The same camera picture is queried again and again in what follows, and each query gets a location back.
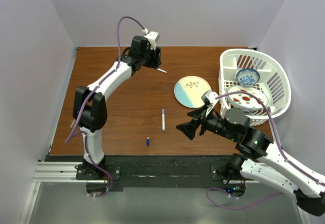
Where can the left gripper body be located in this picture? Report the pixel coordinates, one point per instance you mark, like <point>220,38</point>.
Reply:
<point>143,58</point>

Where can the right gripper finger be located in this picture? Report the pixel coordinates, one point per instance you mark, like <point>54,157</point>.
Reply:
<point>189,128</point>
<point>198,113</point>

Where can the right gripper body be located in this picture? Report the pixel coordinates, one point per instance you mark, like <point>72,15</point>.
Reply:
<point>215,125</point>

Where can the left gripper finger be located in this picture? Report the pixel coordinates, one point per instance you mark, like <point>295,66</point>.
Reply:
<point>150,58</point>
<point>157,57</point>

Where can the white marker with purple ink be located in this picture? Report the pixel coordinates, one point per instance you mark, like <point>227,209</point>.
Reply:
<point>163,121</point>

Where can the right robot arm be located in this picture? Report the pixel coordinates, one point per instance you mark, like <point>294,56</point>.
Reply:
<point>260,158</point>

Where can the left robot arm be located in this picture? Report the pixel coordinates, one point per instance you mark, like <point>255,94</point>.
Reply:
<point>90,110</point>

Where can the cream and blue plate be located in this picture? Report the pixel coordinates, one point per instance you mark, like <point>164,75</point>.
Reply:
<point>189,90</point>

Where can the watermelon pattern plate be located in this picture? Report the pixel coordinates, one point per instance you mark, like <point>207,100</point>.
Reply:
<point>244,100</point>

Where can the blue patterned bowl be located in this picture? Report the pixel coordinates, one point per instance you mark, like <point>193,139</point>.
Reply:
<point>248,76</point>

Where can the white plastic basket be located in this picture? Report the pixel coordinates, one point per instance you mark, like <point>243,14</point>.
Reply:
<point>273,83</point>

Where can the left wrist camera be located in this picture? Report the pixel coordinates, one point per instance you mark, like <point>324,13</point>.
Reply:
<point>153,37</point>

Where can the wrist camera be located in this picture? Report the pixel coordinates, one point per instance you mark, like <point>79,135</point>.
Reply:
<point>210,99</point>
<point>153,37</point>

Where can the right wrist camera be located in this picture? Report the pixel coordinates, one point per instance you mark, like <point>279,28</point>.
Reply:
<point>210,99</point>

